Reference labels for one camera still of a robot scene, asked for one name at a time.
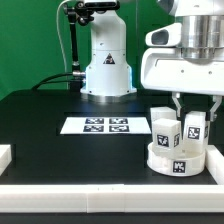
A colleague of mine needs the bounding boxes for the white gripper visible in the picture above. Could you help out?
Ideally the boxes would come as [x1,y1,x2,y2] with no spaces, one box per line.
[140,23,224,122]

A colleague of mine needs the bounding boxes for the white marker base sheet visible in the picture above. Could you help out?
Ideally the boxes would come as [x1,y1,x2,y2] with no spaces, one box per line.
[60,117,151,135]

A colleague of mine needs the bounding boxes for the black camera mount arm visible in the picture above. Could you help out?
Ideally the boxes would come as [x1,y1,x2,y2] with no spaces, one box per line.
[63,0,101,79]

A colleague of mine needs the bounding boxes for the white round stool seat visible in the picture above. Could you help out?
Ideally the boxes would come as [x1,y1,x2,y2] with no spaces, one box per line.
[147,143,206,177]

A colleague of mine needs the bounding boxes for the white front fence bar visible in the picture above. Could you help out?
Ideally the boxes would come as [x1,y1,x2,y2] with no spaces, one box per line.
[0,185,224,213]

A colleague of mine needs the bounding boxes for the white cable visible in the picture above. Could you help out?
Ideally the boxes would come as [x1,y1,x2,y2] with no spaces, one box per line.
[55,0,73,74]

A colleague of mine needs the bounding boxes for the black cables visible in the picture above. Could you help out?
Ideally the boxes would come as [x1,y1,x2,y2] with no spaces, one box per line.
[31,72,86,91]

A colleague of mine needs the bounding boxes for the white left fence piece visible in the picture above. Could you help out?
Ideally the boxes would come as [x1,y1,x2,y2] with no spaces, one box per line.
[0,145,12,176]

